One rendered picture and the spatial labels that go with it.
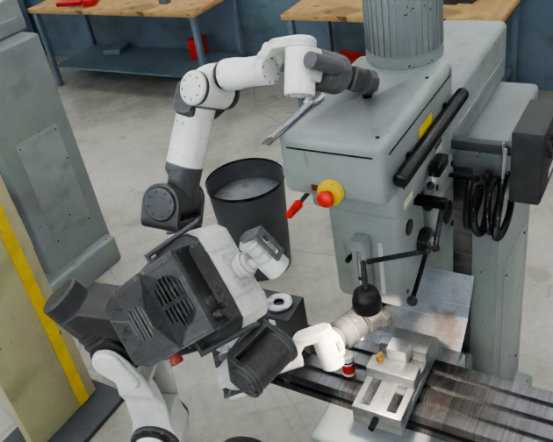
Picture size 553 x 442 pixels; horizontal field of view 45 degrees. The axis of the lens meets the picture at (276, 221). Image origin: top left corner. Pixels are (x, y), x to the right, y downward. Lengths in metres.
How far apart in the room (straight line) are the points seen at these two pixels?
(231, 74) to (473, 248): 1.07
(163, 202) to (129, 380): 0.51
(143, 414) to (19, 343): 1.38
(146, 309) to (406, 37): 0.90
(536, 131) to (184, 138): 0.86
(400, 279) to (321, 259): 2.44
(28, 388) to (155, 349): 1.86
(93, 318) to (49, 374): 1.74
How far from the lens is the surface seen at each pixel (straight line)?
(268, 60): 1.46
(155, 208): 1.57
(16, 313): 3.19
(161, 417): 1.96
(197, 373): 3.64
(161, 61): 7.26
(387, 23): 1.70
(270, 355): 1.58
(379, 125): 1.47
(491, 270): 2.26
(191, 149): 1.57
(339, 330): 1.86
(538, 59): 6.06
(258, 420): 3.35
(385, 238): 1.69
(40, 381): 3.42
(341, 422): 2.18
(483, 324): 2.42
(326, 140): 1.45
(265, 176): 4.12
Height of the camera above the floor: 2.55
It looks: 34 degrees down
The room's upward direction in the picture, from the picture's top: 10 degrees counter-clockwise
